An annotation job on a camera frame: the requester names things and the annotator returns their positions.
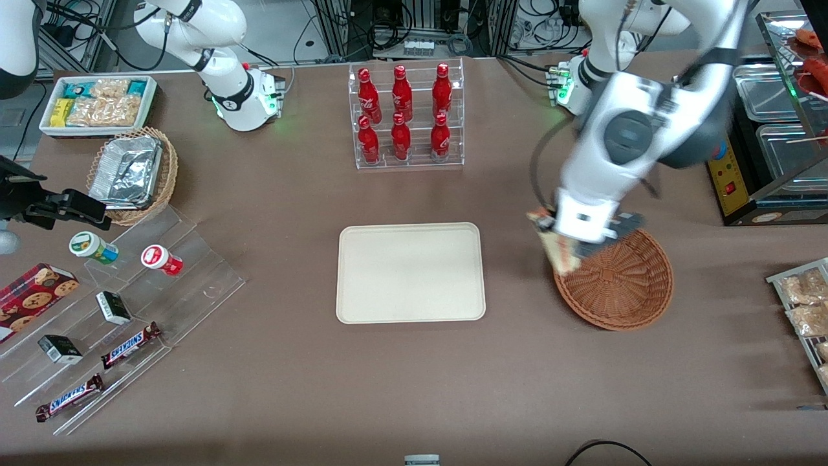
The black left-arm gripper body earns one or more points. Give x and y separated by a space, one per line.
625 226

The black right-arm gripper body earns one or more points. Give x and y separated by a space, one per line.
14 197

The triangle sandwich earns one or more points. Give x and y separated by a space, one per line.
561 255

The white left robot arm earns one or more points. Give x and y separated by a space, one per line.
647 97

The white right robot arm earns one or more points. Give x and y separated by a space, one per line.
226 84

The aluminium foil tray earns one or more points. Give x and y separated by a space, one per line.
126 171

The large brown wicker basket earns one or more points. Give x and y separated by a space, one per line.
621 291

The small brown wicker basket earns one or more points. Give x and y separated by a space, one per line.
169 175

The cream plastic tray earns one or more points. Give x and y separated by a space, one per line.
407 272

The tray of packaged snacks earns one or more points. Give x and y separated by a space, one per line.
773 279

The green lidded cup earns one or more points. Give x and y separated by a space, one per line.
87 244

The white plastic snack bin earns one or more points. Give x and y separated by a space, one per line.
97 133

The red lidded cup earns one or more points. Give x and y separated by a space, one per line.
155 257

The yellow snack packet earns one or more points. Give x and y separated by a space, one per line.
61 113

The clear bag of rice snacks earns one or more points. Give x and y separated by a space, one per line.
110 89
103 111
808 320
805 288
824 374

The small black carton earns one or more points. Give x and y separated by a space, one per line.
113 308
59 349

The red cookie box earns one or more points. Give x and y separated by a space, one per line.
32 301

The black food warmer cabinet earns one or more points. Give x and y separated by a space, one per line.
731 175

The teal snack packet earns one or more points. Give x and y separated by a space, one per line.
76 89
138 87

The red cola bottle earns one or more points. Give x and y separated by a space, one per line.
367 90
402 90
400 137
440 136
369 139
442 87

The clear acrylic bottle rack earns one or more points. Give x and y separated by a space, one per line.
420 165

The clear acrylic step display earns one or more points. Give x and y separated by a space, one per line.
207 278

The Snickers chocolate bar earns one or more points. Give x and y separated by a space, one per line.
68 398
129 346

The steel food pan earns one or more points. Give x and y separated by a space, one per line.
766 97
783 155

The white power strip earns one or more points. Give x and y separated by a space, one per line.
418 47

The small grey device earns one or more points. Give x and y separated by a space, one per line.
422 461

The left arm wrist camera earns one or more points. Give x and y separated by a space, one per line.
585 217

